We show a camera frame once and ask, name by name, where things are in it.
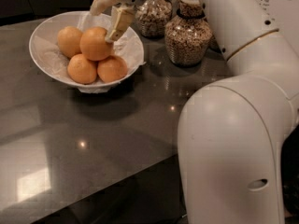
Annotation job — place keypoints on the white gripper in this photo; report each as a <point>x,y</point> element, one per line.
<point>121,15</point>

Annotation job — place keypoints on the orange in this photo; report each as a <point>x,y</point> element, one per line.
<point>112,68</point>
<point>93,44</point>
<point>82,70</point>
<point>68,40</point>

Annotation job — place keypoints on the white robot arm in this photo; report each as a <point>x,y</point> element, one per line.
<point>231,132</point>

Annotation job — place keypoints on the white paper bowl liner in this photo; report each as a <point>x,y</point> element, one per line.
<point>130,50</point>

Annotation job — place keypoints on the white bowl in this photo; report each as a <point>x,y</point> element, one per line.
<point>43,50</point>

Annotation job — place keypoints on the glass cereal jar left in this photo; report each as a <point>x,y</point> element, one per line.
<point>152,17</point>

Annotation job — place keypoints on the glass cereal jar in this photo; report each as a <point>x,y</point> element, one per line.
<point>152,17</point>
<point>213,44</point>
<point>187,35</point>

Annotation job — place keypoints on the glass cereal jar middle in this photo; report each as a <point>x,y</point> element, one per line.
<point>187,35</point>

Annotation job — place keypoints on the glass cereal jar right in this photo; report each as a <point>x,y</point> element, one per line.
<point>213,44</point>

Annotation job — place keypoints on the white allergens sign card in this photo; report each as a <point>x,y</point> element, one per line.
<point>286,14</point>

